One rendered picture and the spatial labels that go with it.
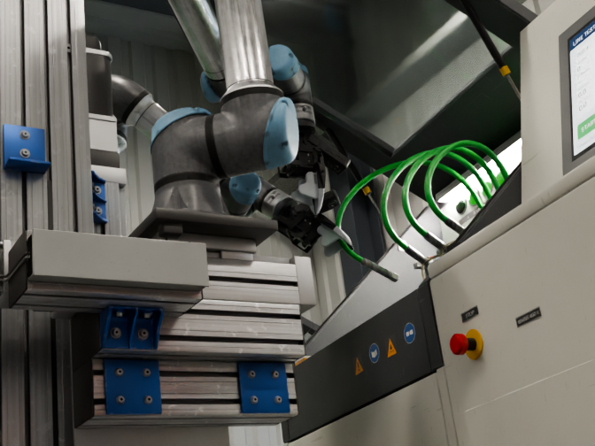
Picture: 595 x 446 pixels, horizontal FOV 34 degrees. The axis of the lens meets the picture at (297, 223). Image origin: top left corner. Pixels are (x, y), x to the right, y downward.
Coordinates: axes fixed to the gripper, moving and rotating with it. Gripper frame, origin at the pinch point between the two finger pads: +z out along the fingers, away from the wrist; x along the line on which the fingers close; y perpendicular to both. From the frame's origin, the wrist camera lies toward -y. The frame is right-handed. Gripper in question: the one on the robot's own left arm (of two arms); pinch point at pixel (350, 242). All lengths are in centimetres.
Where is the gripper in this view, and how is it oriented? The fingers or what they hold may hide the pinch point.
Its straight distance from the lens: 233.4
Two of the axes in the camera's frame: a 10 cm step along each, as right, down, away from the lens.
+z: 7.3, 4.7, -5.0
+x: -2.1, -5.4, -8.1
